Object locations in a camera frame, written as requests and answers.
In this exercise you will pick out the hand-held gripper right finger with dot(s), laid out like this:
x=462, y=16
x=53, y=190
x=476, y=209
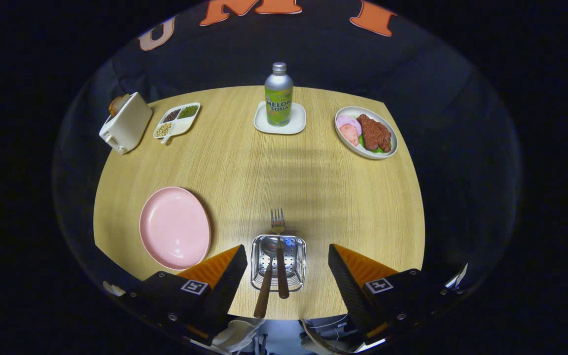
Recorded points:
x=350, y=291

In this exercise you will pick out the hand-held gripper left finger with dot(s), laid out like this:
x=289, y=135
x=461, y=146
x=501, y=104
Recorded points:
x=230, y=291

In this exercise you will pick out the white cloth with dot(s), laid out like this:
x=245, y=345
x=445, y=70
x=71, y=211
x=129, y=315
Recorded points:
x=237, y=333

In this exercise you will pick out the pink plate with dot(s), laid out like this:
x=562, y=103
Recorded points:
x=175, y=227

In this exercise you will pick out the white oval plate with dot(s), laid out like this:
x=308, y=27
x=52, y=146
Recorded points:
x=345, y=145

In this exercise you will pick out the green lettuce leaf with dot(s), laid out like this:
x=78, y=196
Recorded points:
x=365, y=146

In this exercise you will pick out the pink ham slice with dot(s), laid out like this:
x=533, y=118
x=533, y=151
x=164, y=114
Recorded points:
x=349, y=135

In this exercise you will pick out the red-brown meat piece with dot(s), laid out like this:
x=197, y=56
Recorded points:
x=375, y=132

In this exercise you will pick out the white divided dish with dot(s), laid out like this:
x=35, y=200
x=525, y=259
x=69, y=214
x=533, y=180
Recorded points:
x=183, y=127

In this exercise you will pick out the pale purple ham slice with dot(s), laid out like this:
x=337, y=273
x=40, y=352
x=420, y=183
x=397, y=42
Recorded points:
x=347, y=120

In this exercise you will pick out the yellow soybeans pile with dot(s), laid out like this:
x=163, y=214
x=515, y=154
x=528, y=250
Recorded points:
x=163, y=129

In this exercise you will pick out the white square coaster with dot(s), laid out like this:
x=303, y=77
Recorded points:
x=299, y=123

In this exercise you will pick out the green mung beans pile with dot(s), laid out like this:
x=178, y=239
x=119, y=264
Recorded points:
x=188, y=111

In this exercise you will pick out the dark red beans pile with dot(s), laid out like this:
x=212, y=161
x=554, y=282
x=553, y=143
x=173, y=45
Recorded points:
x=171, y=116

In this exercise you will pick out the white toaster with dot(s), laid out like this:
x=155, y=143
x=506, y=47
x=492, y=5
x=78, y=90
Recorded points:
x=126, y=125

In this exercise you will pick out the green soda bottle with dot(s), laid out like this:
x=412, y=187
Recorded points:
x=279, y=98

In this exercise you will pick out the brown toast slice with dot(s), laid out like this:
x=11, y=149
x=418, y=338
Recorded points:
x=118, y=104

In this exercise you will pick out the black backdrop cloth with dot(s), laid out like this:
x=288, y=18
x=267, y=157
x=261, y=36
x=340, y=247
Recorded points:
x=313, y=54

